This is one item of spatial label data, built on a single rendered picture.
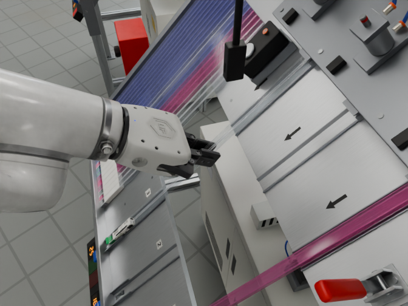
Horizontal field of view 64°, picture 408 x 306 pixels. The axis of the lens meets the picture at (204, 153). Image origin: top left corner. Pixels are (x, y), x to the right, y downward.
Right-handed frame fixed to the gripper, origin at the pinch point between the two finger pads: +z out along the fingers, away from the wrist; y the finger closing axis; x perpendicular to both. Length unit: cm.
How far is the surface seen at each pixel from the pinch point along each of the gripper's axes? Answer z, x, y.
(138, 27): 8, 15, 75
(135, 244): -2.9, 22.1, -4.3
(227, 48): -10.9, -18.8, -4.3
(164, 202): -1.2, 12.3, -1.4
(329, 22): -0.6, -26.1, -3.2
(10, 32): -22, 129, 242
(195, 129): 72, 66, 96
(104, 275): -5.9, 30.3, -6.5
